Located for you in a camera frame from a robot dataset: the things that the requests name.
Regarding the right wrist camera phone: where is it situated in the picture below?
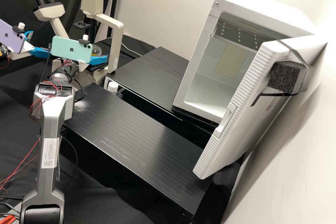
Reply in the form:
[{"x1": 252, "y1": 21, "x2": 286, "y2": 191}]
[{"x1": 50, "y1": 34, "x2": 94, "y2": 61}]

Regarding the wrist camera phone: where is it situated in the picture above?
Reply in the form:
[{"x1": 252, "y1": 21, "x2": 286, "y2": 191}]
[
  {"x1": 0, "y1": 19, "x2": 33, "y2": 54},
  {"x1": 50, "y1": 34, "x2": 94, "y2": 61}
]

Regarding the red wire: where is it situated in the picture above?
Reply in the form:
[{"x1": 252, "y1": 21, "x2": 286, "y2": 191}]
[{"x1": 0, "y1": 139, "x2": 41, "y2": 191}]

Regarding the black platform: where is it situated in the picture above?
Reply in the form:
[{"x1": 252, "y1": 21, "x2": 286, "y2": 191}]
[
  {"x1": 105, "y1": 46, "x2": 210, "y2": 133},
  {"x1": 64, "y1": 83, "x2": 214, "y2": 217}
]

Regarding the white incubator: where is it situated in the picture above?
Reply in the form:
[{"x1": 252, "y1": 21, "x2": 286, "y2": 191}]
[{"x1": 172, "y1": 0, "x2": 315, "y2": 125}]

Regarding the white cable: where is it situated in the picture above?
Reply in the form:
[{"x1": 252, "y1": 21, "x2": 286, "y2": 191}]
[{"x1": 122, "y1": 44, "x2": 144, "y2": 57}]

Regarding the left wrist camera phone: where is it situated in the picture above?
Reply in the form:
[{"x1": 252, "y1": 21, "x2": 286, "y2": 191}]
[{"x1": 0, "y1": 19, "x2": 33, "y2": 54}]

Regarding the black cable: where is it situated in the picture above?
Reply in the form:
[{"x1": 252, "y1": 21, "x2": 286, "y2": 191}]
[
  {"x1": 43, "y1": 43, "x2": 53, "y2": 83},
  {"x1": 58, "y1": 129, "x2": 80, "y2": 192}
]

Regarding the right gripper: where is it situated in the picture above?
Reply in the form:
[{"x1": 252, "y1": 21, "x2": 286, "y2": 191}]
[{"x1": 78, "y1": 55, "x2": 108, "y2": 72}]

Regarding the cream microscope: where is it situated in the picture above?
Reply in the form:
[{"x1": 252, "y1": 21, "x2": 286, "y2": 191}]
[{"x1": 33, "y1": 0, "x2": 124, "y2": 84}]

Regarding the incubator door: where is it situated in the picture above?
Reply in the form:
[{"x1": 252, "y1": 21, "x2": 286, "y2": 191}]
[{"x1": 192, "y1": 36, "x2": 329, "y2": 180}]

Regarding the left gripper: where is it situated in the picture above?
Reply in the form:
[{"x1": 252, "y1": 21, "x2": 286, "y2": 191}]
[{"x1": 10, "y1": 31, "x2": 52, "y2": 61}]

